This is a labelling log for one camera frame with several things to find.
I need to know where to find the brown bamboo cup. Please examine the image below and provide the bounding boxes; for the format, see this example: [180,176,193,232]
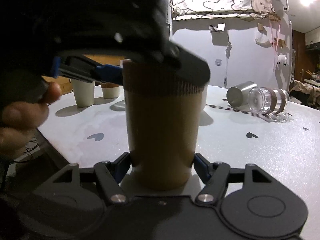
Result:
[121,60,204,191]

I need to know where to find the cream cup brown sleeve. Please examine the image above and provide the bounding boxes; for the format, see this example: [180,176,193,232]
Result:
[100,82,121,99]

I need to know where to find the stainless steel cup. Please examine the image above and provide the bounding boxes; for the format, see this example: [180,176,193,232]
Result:
[226,81,257,108]

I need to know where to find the person's left hand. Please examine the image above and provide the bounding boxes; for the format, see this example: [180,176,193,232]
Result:
[1,82,61,159]

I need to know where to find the cream steel tumbler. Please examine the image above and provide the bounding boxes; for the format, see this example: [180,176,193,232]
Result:
[71,79,95,108]

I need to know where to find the patterned hanging cloth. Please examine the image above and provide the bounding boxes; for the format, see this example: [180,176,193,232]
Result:
[169,0,275,21]

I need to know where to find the white hanging bag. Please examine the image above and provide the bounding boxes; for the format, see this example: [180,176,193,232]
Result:
[255,30,272,48]

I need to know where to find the clear glass mug brown bands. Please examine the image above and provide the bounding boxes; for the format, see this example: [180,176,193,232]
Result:
[247,87,290,123]

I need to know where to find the white plush toy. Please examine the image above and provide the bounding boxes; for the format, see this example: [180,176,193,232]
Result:
[277,54,287,66]

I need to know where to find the wall socket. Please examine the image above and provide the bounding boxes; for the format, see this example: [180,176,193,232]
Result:
[215,59,222,66]

